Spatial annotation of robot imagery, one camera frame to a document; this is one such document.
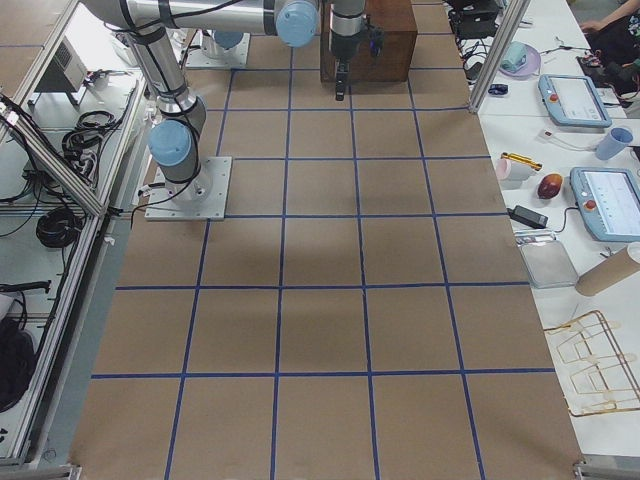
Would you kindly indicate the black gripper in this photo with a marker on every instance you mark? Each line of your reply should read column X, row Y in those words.
column 342, row 46

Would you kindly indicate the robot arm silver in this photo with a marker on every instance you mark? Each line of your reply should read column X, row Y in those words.
column 174, row 142
column 345, row 20

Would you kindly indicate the dark wooden drawer cabinet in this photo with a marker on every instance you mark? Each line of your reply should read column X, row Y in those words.
column 386, row 50

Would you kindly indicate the teal cup on plate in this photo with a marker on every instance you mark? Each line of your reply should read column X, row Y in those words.
column 515, row 57

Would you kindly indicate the purple plate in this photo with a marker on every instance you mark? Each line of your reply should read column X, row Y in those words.
column 532, row 65

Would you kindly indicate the upper teach pendant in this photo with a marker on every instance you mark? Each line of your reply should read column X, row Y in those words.
column 572, row 101

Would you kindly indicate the teach pendant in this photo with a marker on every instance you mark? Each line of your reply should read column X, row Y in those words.
column 608, row 200
column 572, row 101

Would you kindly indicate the red apple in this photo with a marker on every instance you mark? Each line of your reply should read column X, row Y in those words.
column 550, row 186

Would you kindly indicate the black power adapter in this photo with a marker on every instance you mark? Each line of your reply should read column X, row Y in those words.
column 527, row 217

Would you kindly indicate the light blue cup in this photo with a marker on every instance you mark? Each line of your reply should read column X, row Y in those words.
column 614, row 142

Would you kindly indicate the clear plastic box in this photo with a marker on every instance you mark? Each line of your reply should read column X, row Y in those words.
column 546, row 259

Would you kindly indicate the lower teach pendant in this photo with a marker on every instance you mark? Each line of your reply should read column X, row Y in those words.
column 608, row 200

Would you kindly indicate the cardboard tube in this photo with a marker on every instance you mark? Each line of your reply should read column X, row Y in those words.
column 614, row 269

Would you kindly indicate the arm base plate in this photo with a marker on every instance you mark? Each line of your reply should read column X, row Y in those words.
column 218, row 50
column 205, row 198

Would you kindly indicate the aluminium frame post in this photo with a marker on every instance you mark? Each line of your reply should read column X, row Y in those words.
column 510, row 23

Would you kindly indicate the gold wire rack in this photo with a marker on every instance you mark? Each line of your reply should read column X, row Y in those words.
column 596, row 374

